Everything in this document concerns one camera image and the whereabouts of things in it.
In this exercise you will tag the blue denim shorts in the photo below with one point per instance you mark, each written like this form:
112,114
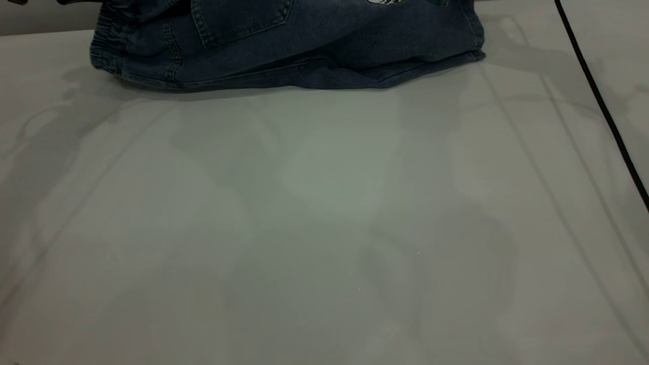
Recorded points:
284,50

